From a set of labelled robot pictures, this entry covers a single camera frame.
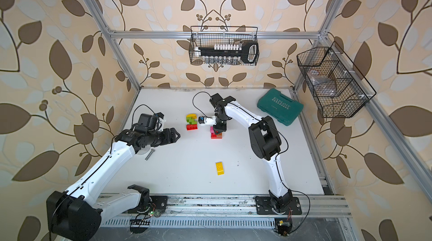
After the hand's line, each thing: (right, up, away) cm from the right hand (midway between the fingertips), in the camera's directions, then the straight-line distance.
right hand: (218, 127), depth 95 cm
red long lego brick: (-16, 0, +4) cm, 17 cm away
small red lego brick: (-3, -4, -2) cm, 5 cm away
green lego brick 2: (-16, +3, +5) cm, 17 cm away
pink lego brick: (-4, -1, -5) cm, 6 cm away
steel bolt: (-37, -14, -6) cm, 40 cm away
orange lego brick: (+1, -4, -2) cm, 5 cm away
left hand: (-23, -2, -15) cm, 27 cm away
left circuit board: (-33, -38, -26) cm, 56 cm away
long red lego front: (-2, -6, 0) cm, 7 cm away
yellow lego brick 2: (+1, -19, -11) cm, 22 cm away
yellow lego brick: (-16, +6, +10) cm, 20 cm away
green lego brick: (-18, +4, +6) cm, 20 cm away
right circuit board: (+29, -40, -23) cm, 55 cm away
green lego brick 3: (-16, +2, +4) cm, 16 cm away
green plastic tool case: (+41, +10, +8) cm, 43 cm away
